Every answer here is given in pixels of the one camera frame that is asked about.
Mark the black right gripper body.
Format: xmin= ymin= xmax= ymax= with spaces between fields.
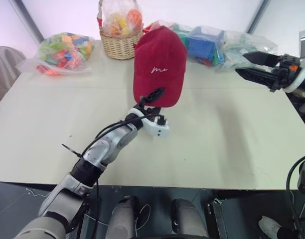
xmin=268 ymin=53 xmax=303 ymax=93

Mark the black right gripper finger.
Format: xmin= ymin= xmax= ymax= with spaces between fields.
xmin=242 ymin=51 xmax=278 ymax=67
xmin=235 ymin=68 xmax=275 ymax=87

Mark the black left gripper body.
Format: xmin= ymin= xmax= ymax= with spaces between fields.
xmin=135 ymin=95 xmax=154 ymax=114

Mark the red baseball cap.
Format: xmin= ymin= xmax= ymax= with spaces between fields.
xmin=132 ymin=25 xmax=188 ymax=109

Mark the clear bag of pale items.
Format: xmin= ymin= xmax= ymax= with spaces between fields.
xmin=215 ymin=29 xmax=279 ymax=73

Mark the clear bag of blue blocks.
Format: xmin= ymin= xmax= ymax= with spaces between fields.
xmin=171 ymin=23 xmax=227 ymax=67

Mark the woven wicker basket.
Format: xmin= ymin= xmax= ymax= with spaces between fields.
xmin=99 ymin=22 xmax=144 ymax=61

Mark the clear bag with red item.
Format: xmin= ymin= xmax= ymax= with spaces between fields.
xmin=142 ymin=19 xmax=179 ymax=34

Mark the clear bag of orange toys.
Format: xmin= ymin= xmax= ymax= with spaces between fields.
xmin=96 ymin=0 xmax=145 ymax=38

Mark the clear bag of colourful blocks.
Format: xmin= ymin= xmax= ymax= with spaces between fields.
xmin=17 ymin=31 xmax=96 ymax=76

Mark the grey rounded robot leg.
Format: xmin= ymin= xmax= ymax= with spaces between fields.
xmin=107 ymin=196 xmax=141 ymax=239
xmin=171 ymin=198 xmax=210 ymax=239

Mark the grey fabric chair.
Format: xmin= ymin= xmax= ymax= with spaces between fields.
xmin=0 ymin=46 xmax=27 ymax=111

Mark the white shoe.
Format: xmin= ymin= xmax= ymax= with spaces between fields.
xmin=258 ymin=216 xmax=283 ymax=238

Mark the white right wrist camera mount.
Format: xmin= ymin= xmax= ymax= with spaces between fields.
xmin=286 ymin=65 xmax=305 ymax=94

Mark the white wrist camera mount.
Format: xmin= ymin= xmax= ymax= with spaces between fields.
xmin=286 ymin=65 xmax=305 ymax=94
xmin=129 ymin=108 xmax=170 ymax=139

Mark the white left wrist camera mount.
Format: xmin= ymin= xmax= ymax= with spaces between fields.
xmin=129 ymin=108 xmax=170 ymax=139

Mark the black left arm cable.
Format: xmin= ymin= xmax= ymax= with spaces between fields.
xmin=77 ymin=113 xmax=168 ymax=239

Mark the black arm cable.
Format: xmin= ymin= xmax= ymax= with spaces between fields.
xmin=286 ymin=153 xmax=305 ymax=239
xmin=77 ymin=113 xmax=168 ymax=239

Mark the black cable tie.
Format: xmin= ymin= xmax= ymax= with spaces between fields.
xmin=62 ymin=143 xmax=81 ymax=157

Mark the thin white cord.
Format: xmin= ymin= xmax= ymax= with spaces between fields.
xmin=134 ymin=203 xmax=153 ymax=231

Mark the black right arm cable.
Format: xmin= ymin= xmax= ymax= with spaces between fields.
xmin=286 ymin=153 xmax=305 ymax=239

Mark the black metal bracket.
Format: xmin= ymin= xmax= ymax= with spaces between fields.
xmin=205 ymin=198 xmax=224 ymax=239

